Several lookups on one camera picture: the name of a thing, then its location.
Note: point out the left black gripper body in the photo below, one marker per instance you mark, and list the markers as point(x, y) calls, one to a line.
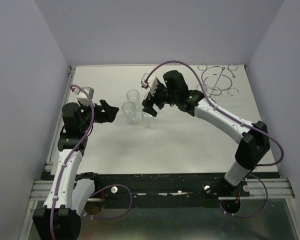
point(87, 116)

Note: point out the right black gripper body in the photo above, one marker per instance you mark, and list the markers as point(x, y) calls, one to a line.
point(161, 97)

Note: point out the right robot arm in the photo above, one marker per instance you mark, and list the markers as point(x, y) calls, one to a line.
point(251, 138)

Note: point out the chrome wine glass rack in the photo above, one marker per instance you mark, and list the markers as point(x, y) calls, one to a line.
point(218, 79)

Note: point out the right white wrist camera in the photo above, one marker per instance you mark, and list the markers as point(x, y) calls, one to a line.
point(150, 83)

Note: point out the aluminium frame profile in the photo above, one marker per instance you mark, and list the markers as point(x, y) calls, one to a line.
point(52, 175)

